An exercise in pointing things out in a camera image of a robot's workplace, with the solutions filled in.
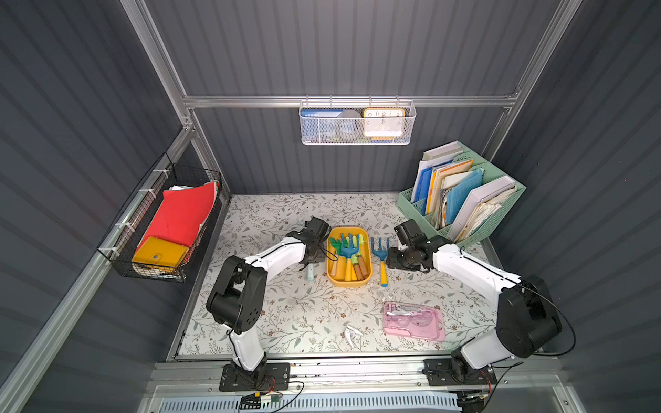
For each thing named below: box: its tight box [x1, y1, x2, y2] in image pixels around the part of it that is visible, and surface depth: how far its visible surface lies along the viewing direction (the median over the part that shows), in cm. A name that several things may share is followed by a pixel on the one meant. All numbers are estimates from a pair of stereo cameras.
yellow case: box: [131, 236, 190, 268], surface depth 67 cm
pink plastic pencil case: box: [383, 301, 446, 342], surface depth 85 cm
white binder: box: [448, 176, 515, 241], surface depth 88 cm
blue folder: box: [413, 166, 433, 214], surface depth 104 cm
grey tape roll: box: [335, 109, 364, 142], surface depth 89 cm
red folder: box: [135, 181, 216, 253], surface depth 75 cm
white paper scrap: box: [344, 325, 364, 349], surface depth 82 cm
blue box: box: [300, 108, 344, 143], surface depth 90 cm
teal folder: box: [445, 167, 483, 225], surface depth 94 cm
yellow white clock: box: [363, 107, 407, 138], surface depth 91 cm
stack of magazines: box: [433, 171, 476, 230], surface depth 96 cm
